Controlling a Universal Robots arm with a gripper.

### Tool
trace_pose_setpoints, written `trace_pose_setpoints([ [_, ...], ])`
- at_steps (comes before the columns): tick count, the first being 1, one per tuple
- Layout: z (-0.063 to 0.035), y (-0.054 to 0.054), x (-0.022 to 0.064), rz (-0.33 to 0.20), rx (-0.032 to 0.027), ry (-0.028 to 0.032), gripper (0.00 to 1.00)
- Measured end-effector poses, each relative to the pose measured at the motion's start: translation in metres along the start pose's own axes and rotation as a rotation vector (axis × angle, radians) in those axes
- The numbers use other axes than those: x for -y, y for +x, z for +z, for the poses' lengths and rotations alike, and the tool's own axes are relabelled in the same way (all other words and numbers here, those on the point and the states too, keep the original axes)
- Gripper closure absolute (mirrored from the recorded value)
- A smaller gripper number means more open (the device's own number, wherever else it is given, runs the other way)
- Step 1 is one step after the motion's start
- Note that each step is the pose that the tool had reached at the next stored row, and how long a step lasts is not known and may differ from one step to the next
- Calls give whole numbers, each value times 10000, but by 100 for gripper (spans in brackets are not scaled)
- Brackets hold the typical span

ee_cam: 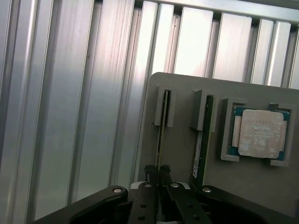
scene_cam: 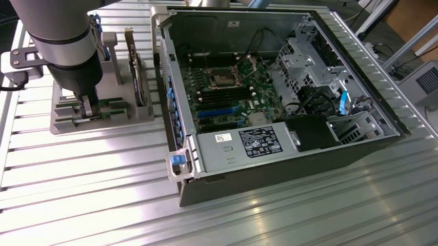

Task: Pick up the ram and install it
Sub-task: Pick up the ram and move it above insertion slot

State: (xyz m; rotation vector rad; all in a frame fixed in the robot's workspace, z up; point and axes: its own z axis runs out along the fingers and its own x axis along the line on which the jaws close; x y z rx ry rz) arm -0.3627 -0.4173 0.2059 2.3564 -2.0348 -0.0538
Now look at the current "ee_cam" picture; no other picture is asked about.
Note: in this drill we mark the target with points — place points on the grey plastic parts rack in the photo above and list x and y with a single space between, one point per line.
233 182

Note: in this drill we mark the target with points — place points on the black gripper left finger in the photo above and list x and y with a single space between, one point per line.
142 205

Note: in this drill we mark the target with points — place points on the CPU with silver heat spreader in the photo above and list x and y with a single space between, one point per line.
260 131

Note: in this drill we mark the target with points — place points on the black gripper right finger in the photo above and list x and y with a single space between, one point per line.
187 207

